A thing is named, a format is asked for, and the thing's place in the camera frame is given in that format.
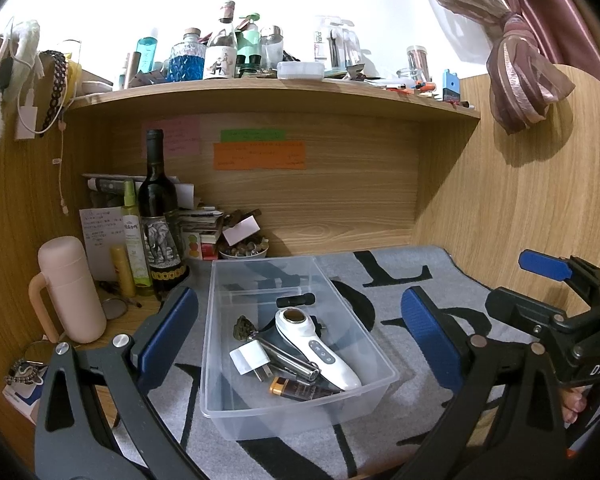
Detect grey mat with black print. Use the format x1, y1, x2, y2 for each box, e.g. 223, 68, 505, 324
115, 245, 531, 480

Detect small round mirror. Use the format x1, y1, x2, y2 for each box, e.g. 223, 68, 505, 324
102, 297, 128, 321

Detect dark binoculars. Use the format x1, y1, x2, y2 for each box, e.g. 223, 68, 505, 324
236, 52, 262, 79

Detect white plug adapter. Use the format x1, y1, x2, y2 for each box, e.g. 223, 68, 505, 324
229, 341, 276, 383

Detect glass bottle with blue liquid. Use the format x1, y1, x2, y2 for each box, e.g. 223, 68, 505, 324
167, 27, 206, 82

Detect white handwritten note sheet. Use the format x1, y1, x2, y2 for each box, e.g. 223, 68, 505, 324
79, 206, 126, 281

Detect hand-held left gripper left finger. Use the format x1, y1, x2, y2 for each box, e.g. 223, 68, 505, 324
32, 285, 212, 480

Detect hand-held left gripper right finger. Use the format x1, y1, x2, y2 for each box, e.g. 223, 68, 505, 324
390, 285, 571, 480

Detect teal plastic bottle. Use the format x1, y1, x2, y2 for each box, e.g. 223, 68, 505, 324
135, 37, 157, 75

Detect orange sticky note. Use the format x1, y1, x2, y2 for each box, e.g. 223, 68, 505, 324
213, 141, 307, 171

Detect clear plastic storage box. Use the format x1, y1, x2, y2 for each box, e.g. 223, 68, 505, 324
200, 255, 401, 442

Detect white bowl of pebbles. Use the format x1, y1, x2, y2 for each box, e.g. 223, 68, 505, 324
218, 240, 270, 260

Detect gold capped black tube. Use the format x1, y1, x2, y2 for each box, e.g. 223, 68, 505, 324
269, 376, 348, 403

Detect white folded card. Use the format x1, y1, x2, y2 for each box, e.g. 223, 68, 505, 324
221, 215, 261, 246

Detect green spray bottle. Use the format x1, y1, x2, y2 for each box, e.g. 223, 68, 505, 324
120, 179, 155, 297

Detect yellow tube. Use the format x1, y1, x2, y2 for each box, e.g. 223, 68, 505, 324
110, 245, 137, 298

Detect person's right hand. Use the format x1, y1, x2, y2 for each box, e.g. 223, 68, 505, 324
560, 385, 593, 427

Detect glass jar with rose-gold sticks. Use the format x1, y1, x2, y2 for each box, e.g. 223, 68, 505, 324
406, 45, 433, 81

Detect pink sticky note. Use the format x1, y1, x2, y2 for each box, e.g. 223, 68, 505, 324
141, 116, 202, 158

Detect white blue box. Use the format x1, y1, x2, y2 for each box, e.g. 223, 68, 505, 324
2, 365, 48, 423

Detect bead bracelet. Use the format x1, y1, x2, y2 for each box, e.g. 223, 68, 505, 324
5, 357, 47, 386

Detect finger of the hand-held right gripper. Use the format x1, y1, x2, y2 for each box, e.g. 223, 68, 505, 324
519, 249, 600, 302
485, 287, 588, 343

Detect white charger adapter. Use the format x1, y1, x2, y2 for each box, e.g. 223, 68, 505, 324
15, 105, 37, 140

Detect pink striped curtain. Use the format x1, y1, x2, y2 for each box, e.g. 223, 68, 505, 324
405, 0, 600, 136

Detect clear blister pack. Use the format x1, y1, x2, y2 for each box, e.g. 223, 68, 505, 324
312, 15, 363, 71

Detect thin white beaded cord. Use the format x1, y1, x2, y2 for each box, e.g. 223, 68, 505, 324
52, 125, 72, 217

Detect yellow fabric item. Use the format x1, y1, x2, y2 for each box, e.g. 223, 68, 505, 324
62, 52, 84, 97

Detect small blue box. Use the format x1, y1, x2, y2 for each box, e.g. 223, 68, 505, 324
442, 67, 461, 103

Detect white cable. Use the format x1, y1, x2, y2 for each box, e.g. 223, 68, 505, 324
2, 15, 63, 133

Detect stack of books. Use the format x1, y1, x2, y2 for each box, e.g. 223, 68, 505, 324
177, 205, 231, 261

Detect rolled white paper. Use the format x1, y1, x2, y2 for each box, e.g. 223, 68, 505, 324
82, 172, 197, 209

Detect dark wine bottle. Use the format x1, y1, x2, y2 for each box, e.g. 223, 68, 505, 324
137, 129, 190, 301

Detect black beaded band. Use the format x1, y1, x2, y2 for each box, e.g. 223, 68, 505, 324
39, 50, 70, 138

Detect green sticky note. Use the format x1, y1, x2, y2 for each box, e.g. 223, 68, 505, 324
220, 128, 287, 143

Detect white plush item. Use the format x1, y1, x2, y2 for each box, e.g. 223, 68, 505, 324
5, 20, 43, 106

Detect clear glass jar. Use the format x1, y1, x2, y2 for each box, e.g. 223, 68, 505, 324
260, 25, 286, 68

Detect clear bottle with illustrated label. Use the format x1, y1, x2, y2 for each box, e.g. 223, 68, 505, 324
203, 2, 239, 81

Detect pale pink handled thermos cup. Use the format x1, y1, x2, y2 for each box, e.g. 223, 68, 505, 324
28, 236, 107, 345

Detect white round container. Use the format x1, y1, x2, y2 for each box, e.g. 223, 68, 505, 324
277, 61, 326, 81

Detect wooden desk hutch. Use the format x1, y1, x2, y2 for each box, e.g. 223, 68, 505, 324
0, 35, 600, 480

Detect white handheld massager device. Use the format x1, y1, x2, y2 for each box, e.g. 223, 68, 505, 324
274, 307, 363, 392

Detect silver metal flashlight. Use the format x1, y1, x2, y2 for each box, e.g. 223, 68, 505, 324
247, 332, 322, 386

